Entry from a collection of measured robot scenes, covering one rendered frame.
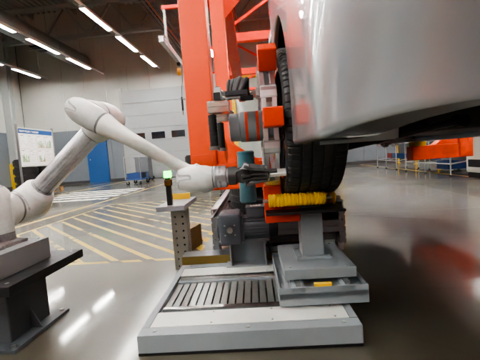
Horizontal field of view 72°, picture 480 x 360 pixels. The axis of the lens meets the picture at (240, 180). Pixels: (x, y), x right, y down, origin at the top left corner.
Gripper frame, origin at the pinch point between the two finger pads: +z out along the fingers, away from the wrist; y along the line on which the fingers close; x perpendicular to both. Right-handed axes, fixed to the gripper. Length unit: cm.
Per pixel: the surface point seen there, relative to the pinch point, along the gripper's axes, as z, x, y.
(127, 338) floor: -66, -49, -41
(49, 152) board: -602, 620, -535
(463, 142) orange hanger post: 232, 185, -179
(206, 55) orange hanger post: -33, 94, 3
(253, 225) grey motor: -12, 11, -54
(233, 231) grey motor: -23, 7, -54
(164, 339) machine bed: -47, -54, -27
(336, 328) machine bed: 16, -53, -27
